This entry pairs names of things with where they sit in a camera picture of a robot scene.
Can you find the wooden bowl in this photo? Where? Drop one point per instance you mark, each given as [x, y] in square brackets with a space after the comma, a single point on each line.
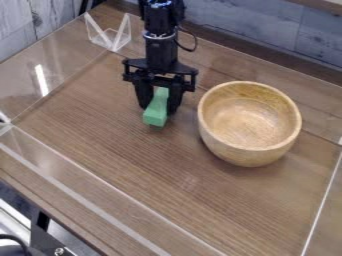
[249, 122]

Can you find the black table leg bracket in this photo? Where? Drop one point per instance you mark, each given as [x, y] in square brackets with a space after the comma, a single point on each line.
[42, 240]

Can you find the green rectangular stick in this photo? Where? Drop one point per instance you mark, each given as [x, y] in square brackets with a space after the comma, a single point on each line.
[156, 113]

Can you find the clear acrylic front wall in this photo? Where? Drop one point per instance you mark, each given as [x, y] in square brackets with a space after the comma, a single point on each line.
[114, 223]

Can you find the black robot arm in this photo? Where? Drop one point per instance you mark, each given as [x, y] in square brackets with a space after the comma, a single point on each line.
[160, 68]

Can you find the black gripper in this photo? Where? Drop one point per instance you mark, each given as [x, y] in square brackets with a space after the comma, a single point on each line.
[138, 70]

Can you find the clear acrylic corner bracket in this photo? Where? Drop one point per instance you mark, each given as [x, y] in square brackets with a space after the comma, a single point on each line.
[110, 38]

